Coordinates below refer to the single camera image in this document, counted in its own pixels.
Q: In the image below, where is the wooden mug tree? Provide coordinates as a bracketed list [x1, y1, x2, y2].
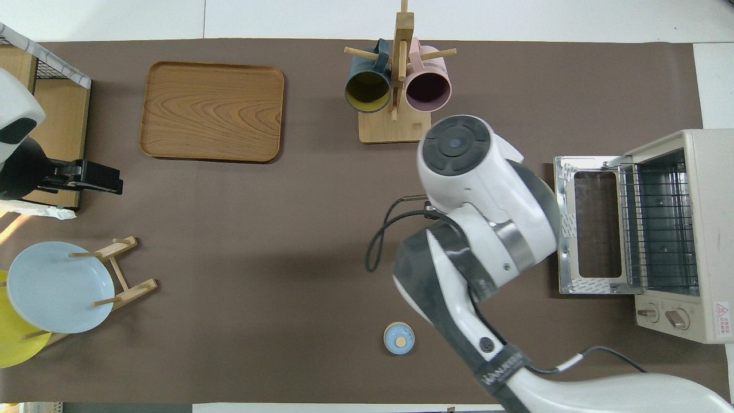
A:
[344, 0, 458, 144]

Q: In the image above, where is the wire basket wooden shelf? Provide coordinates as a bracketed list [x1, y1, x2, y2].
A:
[0, 23, 92, 221]

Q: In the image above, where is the wooden plate rack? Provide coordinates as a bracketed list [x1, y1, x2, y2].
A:
[23, 236, 158, 348]

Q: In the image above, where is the brown table mat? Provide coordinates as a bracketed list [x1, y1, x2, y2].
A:
[0, 39, 729, 404]

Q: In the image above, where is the white toaster oven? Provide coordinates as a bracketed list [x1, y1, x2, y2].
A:
[553, 129, 734, 345]

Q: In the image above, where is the light blue plate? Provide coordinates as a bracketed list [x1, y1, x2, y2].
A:
[6, 241, 115, 334]

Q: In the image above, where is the yellow plate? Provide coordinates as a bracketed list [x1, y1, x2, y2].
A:
[0, 270, 52, 369]

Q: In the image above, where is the glass oven door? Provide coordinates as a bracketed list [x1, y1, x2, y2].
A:
[553, 155, 644, 297]

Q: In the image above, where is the pink mug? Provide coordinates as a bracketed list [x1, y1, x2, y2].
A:
[405, 37, 452, 113]

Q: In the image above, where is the wooden serving tray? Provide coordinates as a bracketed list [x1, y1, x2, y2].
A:
[140, 61, 285, 163]

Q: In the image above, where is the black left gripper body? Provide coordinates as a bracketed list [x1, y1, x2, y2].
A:
[36, 160, 90, 196]

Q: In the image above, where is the dark blue mug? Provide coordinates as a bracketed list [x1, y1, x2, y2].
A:
[345, 39, 393, 114]

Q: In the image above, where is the wire oven rack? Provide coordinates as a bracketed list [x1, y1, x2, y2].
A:
[618, 162, 701, 291]

